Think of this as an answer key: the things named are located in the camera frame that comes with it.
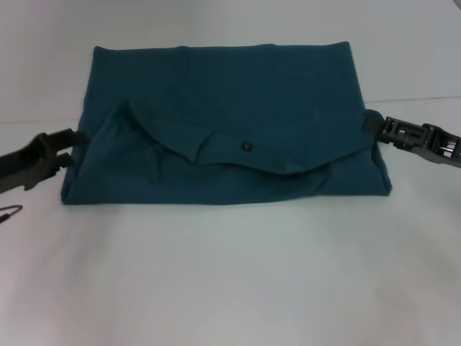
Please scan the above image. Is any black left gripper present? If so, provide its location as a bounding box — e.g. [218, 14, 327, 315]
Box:
[0, 129, 88, 195]

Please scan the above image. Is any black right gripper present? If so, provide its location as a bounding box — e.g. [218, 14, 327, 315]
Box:
[361, 115, 461, 167]

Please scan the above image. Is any teal t-shirt with FREE print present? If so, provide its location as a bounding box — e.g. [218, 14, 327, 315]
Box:
[59, 40, 392, 208]

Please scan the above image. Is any dark red left gripper cable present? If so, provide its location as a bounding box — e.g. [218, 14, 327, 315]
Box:
[0, 204, 24, 225]

